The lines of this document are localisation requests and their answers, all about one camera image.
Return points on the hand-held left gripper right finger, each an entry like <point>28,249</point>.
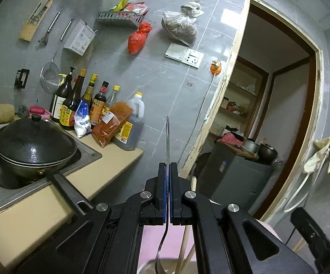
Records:
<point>174,185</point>

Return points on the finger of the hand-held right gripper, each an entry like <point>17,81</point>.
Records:
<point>310,234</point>

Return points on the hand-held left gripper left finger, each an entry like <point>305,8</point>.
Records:
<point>161,185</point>

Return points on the steel fork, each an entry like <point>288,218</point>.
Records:
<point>168,148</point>

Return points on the wooden chopstick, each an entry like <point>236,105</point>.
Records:
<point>182,251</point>
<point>189,260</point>

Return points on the white plastic utensil holder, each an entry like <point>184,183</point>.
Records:
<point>171,269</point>

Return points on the pink floral tablecloth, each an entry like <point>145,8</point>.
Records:
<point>150,242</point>

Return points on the grey cabinet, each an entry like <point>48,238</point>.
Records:
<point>233,174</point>

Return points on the pink cloth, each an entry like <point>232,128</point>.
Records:
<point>229,139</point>

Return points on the orange spice package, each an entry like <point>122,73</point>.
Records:
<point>110,125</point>

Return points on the large oil jug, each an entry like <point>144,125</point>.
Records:
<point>135,111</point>

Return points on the cream rubber gloves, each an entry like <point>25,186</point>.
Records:
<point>319,155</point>

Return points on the black wok with lid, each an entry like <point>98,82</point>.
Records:
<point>85,157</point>

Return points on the steel pot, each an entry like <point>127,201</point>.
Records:
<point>250,146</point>

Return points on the dark metal pot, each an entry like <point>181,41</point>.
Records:
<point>267,153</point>

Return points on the clear bottle yellow cap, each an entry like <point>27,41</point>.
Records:
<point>113,98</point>

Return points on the white blue salt bag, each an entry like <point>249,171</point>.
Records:
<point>82,120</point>

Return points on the red-capped sauce bottle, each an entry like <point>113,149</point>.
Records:
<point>98,104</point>

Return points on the wooden shelf unit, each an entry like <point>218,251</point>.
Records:
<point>239,102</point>

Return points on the dark sauce bottle yellow label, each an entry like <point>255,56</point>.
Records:
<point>70,111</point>

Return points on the yellow-capped sauce bottle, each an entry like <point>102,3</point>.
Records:
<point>90,90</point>

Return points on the orange plug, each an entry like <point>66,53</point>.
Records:
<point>215,68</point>

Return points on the dark pump bottle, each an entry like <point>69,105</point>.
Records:
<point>61,97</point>

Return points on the black wok lid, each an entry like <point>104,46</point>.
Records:
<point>33,142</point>

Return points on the pink soap dish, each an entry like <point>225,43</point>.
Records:
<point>39,111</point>

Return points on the red plastic bag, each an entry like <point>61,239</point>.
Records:
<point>138,40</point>

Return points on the beige kitchen counter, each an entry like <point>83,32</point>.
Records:
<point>19,234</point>

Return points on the steel mesh strainer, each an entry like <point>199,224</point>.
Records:
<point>50,77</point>

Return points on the steel wool scrubber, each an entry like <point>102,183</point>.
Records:
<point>23,111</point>

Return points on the clear bag of dried goods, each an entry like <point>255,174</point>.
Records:
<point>180,28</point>

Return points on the loofah sponge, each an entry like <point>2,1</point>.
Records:
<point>3,113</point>

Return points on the red snack packet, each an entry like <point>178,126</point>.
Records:
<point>136,8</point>

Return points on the yellow snack packet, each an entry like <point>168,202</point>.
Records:
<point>122,4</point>

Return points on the steel peeler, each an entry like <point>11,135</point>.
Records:
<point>51,27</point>

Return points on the wooden knife rack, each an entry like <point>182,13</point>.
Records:
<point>29,30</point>

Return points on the wooden door frame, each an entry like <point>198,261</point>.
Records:
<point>310,120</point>

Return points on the white wall socket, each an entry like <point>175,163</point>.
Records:
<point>193,58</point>

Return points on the white wall box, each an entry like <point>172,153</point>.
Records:
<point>78,38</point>

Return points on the grey wall rack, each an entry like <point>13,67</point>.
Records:
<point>119,20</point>

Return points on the black wall socket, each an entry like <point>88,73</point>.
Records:
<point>21,78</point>

